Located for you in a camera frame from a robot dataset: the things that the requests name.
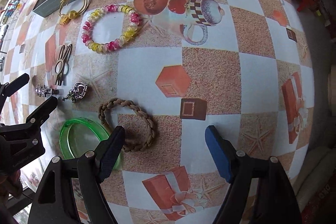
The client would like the green translucent bangle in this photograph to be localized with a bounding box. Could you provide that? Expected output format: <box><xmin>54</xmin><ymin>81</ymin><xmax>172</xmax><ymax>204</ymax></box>
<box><xmin>59</xmin><ymin>117</ymin><xmax>110</xmax><ymax>159</ymax></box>

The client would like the brown braided hair tie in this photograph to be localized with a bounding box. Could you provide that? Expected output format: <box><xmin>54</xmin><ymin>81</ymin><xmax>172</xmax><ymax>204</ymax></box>
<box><xmin>98</xmin><ymin>98</ymin><xmax>158</xmax><ymax>153</ymax></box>

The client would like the silver heart hair clip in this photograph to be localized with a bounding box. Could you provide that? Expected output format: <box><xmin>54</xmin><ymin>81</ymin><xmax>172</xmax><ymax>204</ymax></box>
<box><xmin>62</xmin><ymin>81</ymin><xmax>88</xmax><ymax>103</ymax></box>

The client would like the beige bunny hair clip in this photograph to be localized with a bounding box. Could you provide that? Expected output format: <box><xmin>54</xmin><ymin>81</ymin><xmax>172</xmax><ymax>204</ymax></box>
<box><xmin>55</xmin><ymin>44</ymin><xmax>72</xmax><ymax>86</ymax></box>

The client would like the pink yellow spiral bracelet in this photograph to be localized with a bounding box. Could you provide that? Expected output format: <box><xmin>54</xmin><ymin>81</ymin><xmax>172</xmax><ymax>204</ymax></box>
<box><xmin>81</xmin><ymin>3</ymin><xmax>143</xmax><ymax>54</ymax></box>

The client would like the yellow bow hair tie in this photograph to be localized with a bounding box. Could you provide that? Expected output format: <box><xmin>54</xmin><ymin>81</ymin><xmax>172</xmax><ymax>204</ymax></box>
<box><xmin>58</xmin><ymin>0</ymin><xmax>89</xmax><ymax>26</ymax></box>

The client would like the person left hand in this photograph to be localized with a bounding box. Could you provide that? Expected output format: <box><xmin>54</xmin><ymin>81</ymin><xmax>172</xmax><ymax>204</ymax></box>
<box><xmin>0</xmin><ymin>170</ymin><xmax>23</xmax><ymax>205</ymax></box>

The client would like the checkered patterned tablecloth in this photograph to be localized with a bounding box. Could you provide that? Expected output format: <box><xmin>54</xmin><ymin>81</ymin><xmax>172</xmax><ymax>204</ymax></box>
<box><xmin>1</xmin><ymin>0</ymin><xmax>314</xmax><ymax>223</ymax></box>

